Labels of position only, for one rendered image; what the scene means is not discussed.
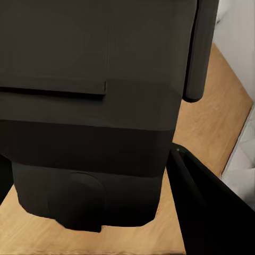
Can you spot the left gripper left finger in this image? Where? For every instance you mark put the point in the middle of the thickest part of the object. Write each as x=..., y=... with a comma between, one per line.
x=6, y=177

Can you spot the digital camera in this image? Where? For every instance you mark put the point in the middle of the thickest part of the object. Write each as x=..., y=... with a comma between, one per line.
x=90, y=93

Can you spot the bookcase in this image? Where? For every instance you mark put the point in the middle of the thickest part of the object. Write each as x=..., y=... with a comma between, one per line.
x=239, y=173

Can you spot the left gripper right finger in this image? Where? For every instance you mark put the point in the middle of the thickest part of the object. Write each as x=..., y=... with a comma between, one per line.
x=213, y=219

